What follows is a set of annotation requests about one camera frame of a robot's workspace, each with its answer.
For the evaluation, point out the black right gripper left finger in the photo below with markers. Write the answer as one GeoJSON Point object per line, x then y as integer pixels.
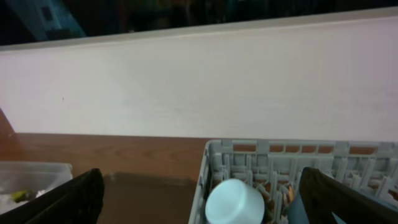
{"type": "Point", "coordinates": [79, 200]}

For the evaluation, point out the yellow green snack wrapper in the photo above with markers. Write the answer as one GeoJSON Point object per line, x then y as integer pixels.
{"type": "Point", "coordinates": [23, 195]}

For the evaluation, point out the light blue bowl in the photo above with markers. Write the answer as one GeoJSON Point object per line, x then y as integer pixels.
{"type": "Point", "coordinates": [234, 202]}

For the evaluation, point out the clear plastic bin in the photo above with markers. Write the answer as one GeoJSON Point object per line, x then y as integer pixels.
{"type": "Point", "coordinates": [41, 177]}

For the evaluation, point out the grey plastic dishwasher rack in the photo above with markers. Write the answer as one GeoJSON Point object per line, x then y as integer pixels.
{"type": "Point", "coordinates": [270, 166]}

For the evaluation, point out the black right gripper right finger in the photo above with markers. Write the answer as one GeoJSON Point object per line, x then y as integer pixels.
{"type": "Point", "coordinates": [324, 197]}

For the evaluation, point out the dark blue plate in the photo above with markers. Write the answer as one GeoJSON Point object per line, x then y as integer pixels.
{"type": "Point", "coordinates": [296, 213]}

